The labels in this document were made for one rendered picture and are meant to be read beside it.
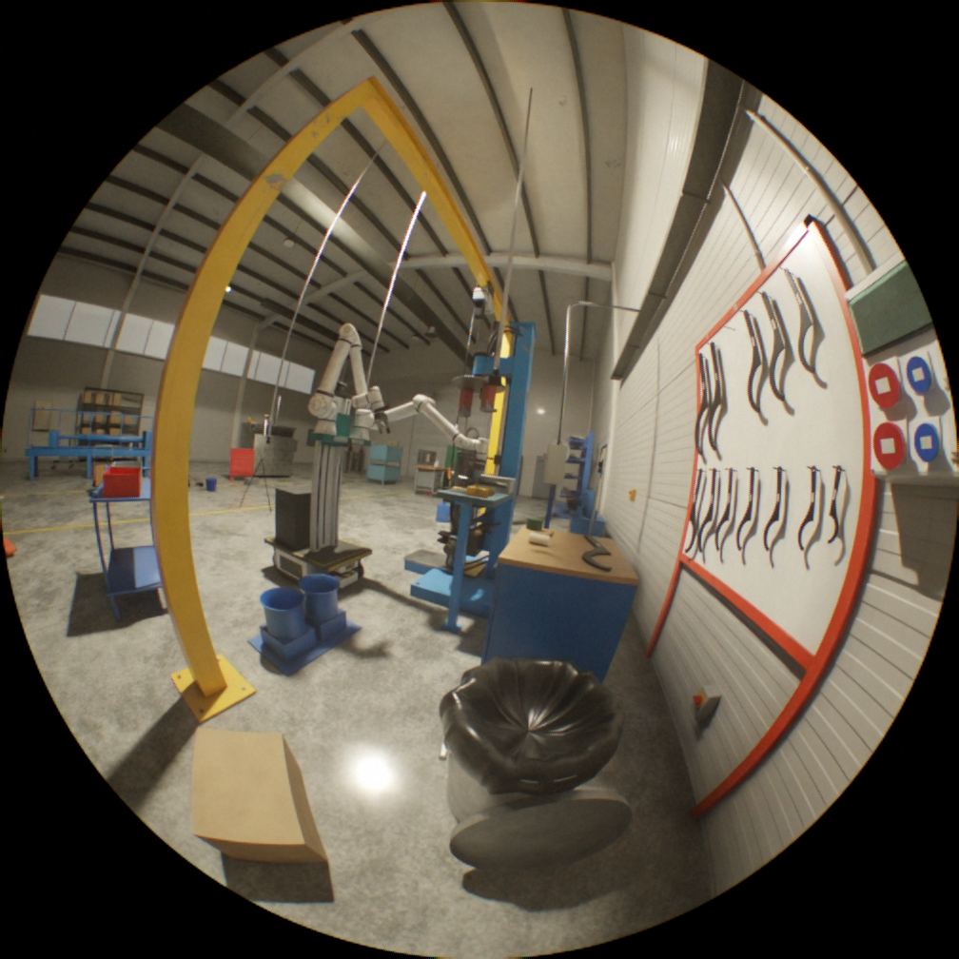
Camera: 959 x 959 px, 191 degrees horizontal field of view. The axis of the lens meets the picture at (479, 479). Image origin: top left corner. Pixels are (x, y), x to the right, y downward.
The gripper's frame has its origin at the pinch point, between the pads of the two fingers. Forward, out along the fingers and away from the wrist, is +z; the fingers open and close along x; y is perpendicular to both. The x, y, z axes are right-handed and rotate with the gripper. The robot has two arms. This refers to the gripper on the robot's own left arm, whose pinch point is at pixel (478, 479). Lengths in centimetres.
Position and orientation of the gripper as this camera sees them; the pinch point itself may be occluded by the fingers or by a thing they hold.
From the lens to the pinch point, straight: 230.5
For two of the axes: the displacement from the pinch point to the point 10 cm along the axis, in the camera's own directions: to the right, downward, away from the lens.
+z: -1.4, 9.9, 0.7
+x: 2.9, -0.2, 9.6
